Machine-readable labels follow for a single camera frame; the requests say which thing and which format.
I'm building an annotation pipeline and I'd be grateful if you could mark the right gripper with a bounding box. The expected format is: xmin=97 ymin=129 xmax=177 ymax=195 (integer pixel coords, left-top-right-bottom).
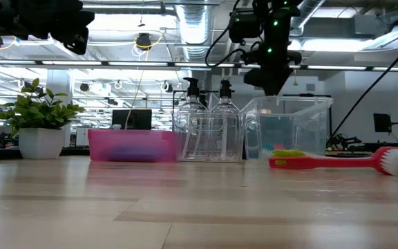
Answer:
xmin=243 ymin=17 xmax=303 ymax=96

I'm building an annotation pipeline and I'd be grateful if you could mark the pink translucent plastic bin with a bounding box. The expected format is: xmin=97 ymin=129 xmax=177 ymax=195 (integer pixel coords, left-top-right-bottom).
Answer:
xmin=87 ymin=129 xmax=178 ymax=163

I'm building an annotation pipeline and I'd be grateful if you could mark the small black monitor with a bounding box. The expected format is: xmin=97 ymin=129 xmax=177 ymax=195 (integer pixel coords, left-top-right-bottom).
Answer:
xmin=373 ymin=113 xmax=392 ymax=133

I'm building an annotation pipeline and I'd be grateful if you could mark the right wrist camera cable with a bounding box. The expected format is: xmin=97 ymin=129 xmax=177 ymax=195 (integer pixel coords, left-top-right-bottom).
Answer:
xmin=205 ymin=0 xmax=255 ymax=68

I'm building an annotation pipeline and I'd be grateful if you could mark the black desktop monitor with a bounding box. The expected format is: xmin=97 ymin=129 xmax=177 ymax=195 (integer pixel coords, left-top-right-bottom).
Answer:
xmin=111 ymin=109 xmax=153 ymax=131

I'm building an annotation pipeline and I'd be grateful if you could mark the silver round ventilation duct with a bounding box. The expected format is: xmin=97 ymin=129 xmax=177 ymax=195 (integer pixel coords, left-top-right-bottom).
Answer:
xmin=176 ymin=3 xmax=214 ymax=62

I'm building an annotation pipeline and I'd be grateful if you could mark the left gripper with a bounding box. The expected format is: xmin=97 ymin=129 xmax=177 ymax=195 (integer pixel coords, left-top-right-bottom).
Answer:
xmin=1 ymin=0 xmax=95 ymax=55

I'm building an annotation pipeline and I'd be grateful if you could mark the yellow dish brush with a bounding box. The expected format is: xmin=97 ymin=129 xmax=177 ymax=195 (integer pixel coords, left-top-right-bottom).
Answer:
xmin=259 ymin=148 xmax=309 ymax=160

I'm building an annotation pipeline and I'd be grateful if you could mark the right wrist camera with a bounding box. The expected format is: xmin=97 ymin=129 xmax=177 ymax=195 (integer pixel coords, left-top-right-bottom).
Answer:
xmin=228 ymin=10 xmax=265 ymax=45

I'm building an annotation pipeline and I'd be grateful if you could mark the large clear plastic bin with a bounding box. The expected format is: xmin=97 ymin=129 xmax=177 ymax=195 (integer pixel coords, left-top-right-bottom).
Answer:
xmin=240 ymin=95 xmax=334 ymax=158

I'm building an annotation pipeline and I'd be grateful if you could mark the small clear plastic bin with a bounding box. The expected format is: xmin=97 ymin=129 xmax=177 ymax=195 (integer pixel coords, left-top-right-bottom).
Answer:
xmin=172 ymin=111 xmax=247 ymax=163

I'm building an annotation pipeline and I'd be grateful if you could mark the black ceiling camera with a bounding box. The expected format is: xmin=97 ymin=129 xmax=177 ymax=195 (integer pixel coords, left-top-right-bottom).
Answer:
xmin=135 ymin=33 xmax=155 ymax=49

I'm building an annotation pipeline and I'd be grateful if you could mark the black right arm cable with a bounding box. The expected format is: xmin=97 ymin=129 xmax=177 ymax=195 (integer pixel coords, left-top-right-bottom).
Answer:
xmin=326 ymin=24 xmax=398 ymax=146

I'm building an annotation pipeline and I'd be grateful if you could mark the green plant white pot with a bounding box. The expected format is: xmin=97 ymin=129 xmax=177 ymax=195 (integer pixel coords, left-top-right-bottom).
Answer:
xmin=0 ymin=77 xmax=86 ymax=160

